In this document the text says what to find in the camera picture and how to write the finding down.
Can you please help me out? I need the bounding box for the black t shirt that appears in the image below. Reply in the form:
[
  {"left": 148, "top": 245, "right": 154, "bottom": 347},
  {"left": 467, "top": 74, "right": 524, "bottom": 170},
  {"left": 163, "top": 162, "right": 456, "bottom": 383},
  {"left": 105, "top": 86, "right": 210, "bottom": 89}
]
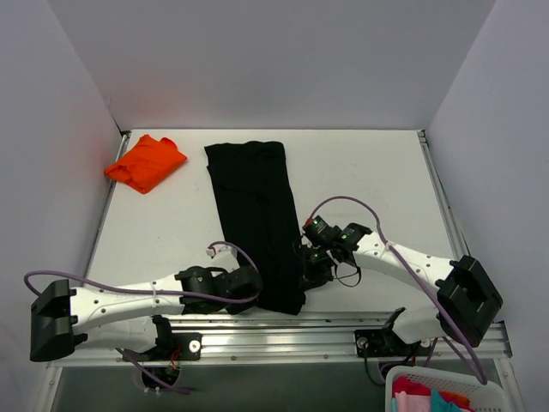
[{"left": 205, "top": 142, "right": 305, "bottom": 315}]

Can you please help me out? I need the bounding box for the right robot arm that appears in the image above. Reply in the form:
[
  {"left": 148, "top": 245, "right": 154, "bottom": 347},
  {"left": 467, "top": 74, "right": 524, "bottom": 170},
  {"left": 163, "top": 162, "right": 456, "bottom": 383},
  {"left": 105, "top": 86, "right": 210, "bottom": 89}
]
[{"left": 303, "top": 215, "right": 504, "bottom": 354}]

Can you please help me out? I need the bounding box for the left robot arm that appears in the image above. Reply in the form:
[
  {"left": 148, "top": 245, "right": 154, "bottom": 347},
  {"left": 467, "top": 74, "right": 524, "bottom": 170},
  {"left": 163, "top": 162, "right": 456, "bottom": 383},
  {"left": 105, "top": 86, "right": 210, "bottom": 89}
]
[{"left": 29, "top": 266, "right": 262, "bottom": 362}]

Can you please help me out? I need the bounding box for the orange folded t shirt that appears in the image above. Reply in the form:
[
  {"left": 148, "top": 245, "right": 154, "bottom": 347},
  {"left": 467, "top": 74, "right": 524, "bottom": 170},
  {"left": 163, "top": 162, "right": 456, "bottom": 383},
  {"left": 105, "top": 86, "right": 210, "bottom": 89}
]
[{"left": 104, "top": 134, "right": 188, "bottom": 194}]

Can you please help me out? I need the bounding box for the pink garment in basket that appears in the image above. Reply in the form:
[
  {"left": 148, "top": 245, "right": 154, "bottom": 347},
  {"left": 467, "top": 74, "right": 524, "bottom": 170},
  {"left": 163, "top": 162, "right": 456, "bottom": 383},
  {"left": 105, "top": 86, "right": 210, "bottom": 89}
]
[{"left": 391, "top": 377, "right": 431, "bottom": 412}]

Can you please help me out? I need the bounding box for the teal garment in basket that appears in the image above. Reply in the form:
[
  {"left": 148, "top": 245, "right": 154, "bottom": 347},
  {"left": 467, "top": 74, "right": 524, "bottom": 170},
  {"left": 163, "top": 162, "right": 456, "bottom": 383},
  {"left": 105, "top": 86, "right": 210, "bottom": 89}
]
[{"left": 430, "top": 391, "right": 462, "bottom": 412}]

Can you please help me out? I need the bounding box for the orange garment in basket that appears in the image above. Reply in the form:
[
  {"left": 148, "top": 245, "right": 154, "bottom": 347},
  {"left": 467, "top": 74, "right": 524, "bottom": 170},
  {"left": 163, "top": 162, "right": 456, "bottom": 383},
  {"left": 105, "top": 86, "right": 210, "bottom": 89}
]
[{"left": 439, "top": 391, "right": 470, "bottom": 409}]

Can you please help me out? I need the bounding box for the white laundry basket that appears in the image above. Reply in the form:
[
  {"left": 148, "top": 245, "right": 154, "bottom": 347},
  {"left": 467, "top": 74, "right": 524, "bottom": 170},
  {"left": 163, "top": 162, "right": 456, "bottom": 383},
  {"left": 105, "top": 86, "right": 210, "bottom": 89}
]
[{"left": 385, "top": 367, "right": 512, "bottom": 411}]

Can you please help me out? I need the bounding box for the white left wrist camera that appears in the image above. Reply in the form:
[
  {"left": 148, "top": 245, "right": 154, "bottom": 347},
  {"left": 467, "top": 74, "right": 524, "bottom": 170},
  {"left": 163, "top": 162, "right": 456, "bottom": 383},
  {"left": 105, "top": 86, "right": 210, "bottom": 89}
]
[{"left": 206, "top": 245, "right": 239, "bottom": 271}]

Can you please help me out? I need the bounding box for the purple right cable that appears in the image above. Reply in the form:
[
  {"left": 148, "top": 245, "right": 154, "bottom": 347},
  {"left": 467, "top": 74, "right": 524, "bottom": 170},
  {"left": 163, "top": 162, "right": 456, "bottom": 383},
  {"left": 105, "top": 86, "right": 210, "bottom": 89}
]
[{"left": 308, "top": 196, "right": 489, "bottom": 385}]

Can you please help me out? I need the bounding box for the aluminium frame rail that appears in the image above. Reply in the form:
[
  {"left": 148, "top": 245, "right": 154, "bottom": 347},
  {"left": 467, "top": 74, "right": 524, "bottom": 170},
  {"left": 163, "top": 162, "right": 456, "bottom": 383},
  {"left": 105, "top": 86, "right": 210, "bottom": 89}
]
[{"left": 48, "top": 311, "right": 512, "bottom": 367}]

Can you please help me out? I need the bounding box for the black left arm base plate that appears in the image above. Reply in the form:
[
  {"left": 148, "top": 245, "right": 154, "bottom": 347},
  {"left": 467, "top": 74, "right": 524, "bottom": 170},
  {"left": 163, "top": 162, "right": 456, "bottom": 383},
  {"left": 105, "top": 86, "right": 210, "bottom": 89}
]
[{"left": 166, "top": 332, "right": 202, "bottom": 361}]

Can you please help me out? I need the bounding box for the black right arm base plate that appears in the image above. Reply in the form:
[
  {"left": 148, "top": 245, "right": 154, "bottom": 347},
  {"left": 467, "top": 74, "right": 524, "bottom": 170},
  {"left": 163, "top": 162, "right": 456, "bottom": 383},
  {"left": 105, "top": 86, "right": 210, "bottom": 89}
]
[{"left": 353, "top": 329, "right": 431, "bottom": 359}]

